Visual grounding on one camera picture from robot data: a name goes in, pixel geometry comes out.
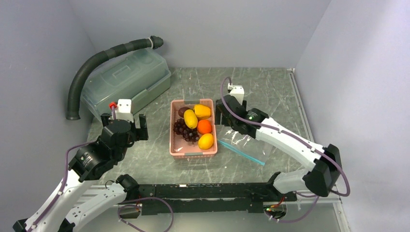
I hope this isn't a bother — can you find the yellow mango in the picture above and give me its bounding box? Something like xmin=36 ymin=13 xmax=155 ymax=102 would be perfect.
xmin=183 ymin=109 xmax=198 ymax=129

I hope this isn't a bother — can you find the clear zip top bag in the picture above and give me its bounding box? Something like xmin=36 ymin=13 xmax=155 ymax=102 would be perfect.
xmin=217 ymin=128 xmax=275 ymax=166

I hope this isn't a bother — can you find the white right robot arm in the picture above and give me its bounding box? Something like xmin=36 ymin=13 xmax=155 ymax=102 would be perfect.
xmin=215 ymin=95 xmax=342 ymax=201

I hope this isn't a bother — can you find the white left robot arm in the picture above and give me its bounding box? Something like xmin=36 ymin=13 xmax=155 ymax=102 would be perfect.
xmin=13 ymin=114 xmax=148 ymax=232

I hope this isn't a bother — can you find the yellow bell pepper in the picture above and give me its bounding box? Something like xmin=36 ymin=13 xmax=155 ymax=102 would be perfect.
xmin=193 ymin=104 xmax=212 ymax=120

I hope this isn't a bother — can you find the orange fruit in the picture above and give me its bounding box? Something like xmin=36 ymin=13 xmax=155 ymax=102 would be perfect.
xmin=196 ymin=119 xmax=213 ymax=134

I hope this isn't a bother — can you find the yellow lemon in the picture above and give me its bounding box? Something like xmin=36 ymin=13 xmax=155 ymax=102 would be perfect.
xmin=197 ymin=133 xmax=214 ymax=150

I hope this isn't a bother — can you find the dark red passion fruit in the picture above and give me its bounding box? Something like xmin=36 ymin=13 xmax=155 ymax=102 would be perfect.
xmin=177 ymin=107 xmax=190 ymax=118

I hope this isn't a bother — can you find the dark purple grape bunch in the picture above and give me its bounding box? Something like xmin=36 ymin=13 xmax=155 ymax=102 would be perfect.
xmin=173 ymin=118 xmax=200 ymax=144

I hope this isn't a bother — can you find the pink plastic basket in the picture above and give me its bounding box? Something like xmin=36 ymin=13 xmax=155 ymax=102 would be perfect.
xmin=169 ymin=99 xmax=218 ymax=159

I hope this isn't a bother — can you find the grey green storage box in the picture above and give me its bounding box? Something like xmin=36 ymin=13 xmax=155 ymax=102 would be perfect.
xmin=81 ymin=48 xmax=171 ymax=118

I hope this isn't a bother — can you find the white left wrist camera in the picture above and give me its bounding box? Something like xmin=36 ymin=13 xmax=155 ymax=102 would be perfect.
xmin=109 ymin=99 xmax=134 ymax=122

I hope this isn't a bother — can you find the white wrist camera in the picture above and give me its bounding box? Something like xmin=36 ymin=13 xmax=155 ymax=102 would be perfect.
xmin=227 ymin=83 xmax=245 ymax=105
xmin=109 ymin=99 xmax=134 ymax=122

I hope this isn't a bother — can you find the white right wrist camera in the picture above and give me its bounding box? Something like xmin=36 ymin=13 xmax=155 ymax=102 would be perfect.
xmin=227 ymin=83 xmax=245 ymax=105

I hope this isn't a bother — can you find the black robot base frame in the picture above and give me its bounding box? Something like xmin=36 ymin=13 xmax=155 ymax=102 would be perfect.
xmin=117 ymin=174 xmax=297 ymax=216

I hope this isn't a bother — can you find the black corrugated hose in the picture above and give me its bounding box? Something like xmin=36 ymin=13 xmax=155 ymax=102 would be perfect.
xmin=66 ymin=35 xmax=164 ymax=121

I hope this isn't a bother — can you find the aluminium rail frame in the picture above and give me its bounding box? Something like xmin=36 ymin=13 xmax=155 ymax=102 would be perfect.
xmin=76 ymin=184 xmax=340 ymax=205

